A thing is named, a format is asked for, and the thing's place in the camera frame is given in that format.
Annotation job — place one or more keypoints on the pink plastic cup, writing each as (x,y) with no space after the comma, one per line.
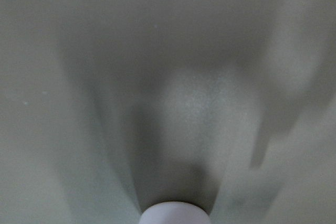
(174,212)

